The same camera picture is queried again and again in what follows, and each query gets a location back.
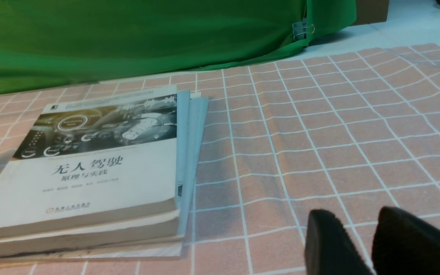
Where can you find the green backdrop cloth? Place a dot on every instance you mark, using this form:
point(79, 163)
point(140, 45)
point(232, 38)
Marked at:
point(54, 43)

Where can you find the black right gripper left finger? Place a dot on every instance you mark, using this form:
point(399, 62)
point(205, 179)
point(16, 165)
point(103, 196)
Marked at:
point(329, 249)

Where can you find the middle white book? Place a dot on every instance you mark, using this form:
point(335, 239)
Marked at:
point(183, 152)

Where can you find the bottom thin book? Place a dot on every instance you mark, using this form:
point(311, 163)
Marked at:
point(169, 247)

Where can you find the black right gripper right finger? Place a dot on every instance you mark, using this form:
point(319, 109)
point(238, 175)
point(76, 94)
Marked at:
point(404, 244)

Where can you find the pink checkered tablecloth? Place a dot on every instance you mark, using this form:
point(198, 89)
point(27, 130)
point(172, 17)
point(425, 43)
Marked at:
point(350, 133)

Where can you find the brown cardboard box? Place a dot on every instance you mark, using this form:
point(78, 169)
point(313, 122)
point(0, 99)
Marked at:
point(371, 11)

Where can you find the silver binder clip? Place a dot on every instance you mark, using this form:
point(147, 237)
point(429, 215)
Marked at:
point(301, 30)

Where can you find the white self-driving textbook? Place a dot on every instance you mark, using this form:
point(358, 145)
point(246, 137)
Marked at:
point(86, 160)

